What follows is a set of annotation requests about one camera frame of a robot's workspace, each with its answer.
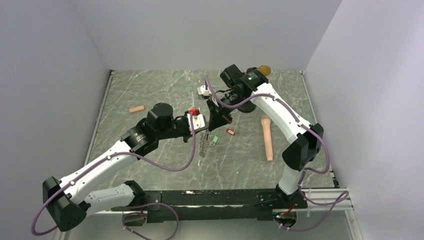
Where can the pink toy microphone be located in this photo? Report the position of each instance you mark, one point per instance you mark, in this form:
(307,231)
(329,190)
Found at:
(266,129)

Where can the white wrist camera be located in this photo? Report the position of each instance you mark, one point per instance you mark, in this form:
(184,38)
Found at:
(203,92)
(196,121)

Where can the natural wooden block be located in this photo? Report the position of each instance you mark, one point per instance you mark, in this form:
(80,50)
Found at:
(136,109)

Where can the black microphone stand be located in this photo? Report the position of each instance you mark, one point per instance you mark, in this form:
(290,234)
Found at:
(247,107)

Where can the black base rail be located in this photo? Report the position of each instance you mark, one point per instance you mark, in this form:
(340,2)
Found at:
(225,204)

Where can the red key tag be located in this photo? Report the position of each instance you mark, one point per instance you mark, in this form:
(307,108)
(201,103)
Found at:
(232,132)

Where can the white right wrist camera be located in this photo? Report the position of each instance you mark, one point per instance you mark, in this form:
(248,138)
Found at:
(203,92)

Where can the green key tag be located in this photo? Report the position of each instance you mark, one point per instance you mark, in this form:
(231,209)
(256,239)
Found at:
(214,140)

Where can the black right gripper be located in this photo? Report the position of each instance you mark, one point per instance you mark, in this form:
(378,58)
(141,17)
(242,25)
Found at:
(216,117)

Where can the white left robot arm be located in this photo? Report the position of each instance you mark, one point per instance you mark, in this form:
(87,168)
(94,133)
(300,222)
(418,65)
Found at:
(72,198)

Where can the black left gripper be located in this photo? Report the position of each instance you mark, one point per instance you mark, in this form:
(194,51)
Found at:
(186,138)

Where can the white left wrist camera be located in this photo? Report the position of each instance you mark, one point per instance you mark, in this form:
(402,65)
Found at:
(196,121)

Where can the metal disc with keyrings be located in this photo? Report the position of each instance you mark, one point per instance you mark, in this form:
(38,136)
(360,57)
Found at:
(203,145)

